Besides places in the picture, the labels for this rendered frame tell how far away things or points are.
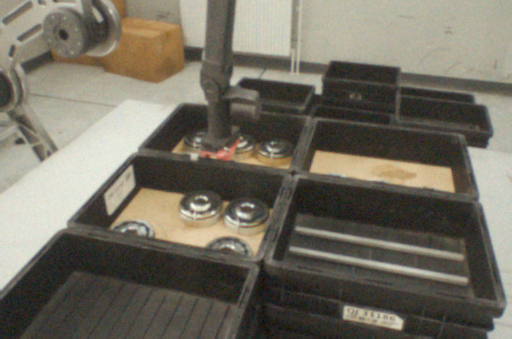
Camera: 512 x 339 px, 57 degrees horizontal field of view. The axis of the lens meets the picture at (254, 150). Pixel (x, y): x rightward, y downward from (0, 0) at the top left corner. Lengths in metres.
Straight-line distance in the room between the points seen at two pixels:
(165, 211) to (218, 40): 0.42
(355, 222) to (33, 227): 0.85
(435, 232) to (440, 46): 3.09
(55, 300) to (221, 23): 0.63
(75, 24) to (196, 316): 0.87
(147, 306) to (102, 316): 0.08
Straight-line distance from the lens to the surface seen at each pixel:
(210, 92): 1.07
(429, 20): 4.05
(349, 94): 2.54
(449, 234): 1.12
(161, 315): 0.91
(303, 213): 1.11
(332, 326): 0.92
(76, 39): 1.42
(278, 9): 4.05
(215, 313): 0.90
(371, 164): 1.33
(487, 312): 0.87
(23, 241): 1.37
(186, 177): 1.15
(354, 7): 4.05
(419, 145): 1.34
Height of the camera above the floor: 1.52
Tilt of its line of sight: 30 degrees down
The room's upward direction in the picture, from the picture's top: straight up
